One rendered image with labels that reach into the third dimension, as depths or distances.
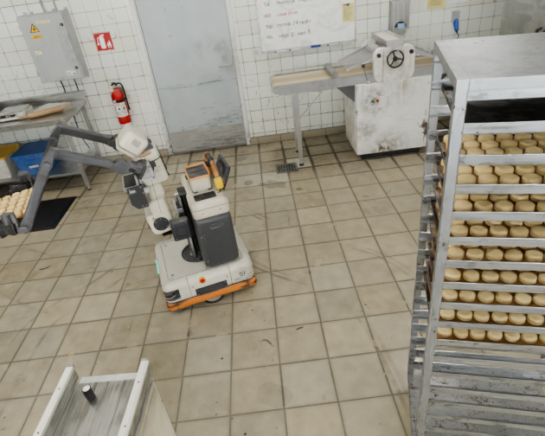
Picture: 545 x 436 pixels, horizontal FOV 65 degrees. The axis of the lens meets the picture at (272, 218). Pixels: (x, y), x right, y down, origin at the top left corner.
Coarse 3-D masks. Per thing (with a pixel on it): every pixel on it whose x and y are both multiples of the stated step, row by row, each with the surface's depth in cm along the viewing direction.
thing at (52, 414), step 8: (72, 368) 160; (64, 376) 157; (72, 376) 159; (64, 384) 154; (72, 384) 158; (56, 392) 151; (64, 392) 153; (56, 400) 148; (64, 400) 152; (48, 408) 146; (56, 408) 147; (64, 408) 152; (48, 416) 143; (56, 416) 147; (40, 424) 141; (48, 424) 142; (56, 424) 146; (40, 432) 138; (48, 432) 142
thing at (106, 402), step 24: (96, 384) 159; (120, 384) 158; (72, 408) 152; (96, 408) 150; (120, 408) 149; (144, 408) 148; (72, 432) 144; (96, 432) 143; (144, 432) 146; (168, 432) 169
